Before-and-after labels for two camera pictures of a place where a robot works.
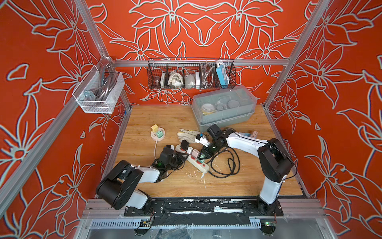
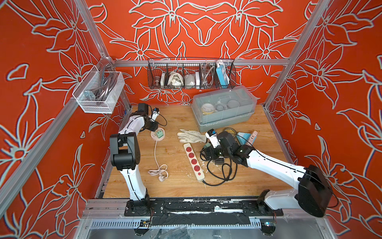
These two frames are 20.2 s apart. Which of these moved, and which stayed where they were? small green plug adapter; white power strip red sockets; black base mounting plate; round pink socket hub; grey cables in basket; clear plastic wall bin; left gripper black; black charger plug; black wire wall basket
Moved: white power strip red sockets; black charger plug; left gripper black
Stayed: black wire wall basket; black base mounting plate; clear plastic wall bin; round pink socket hub; grey cables in basket; small green plug adapter
